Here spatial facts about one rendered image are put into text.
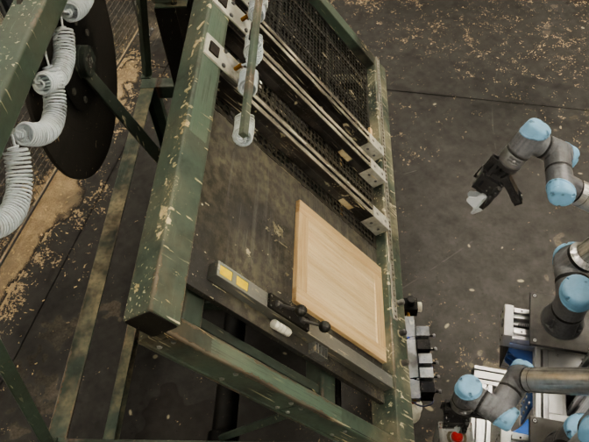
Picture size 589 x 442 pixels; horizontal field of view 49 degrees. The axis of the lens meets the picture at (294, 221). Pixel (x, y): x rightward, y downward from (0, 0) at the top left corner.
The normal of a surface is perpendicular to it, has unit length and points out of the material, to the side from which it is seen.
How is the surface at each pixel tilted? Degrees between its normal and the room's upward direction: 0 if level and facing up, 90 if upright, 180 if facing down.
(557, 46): 0
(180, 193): 55
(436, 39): 0
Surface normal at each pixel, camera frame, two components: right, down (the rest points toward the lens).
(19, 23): -0.06, -0.61
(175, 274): 0.79, -0.36
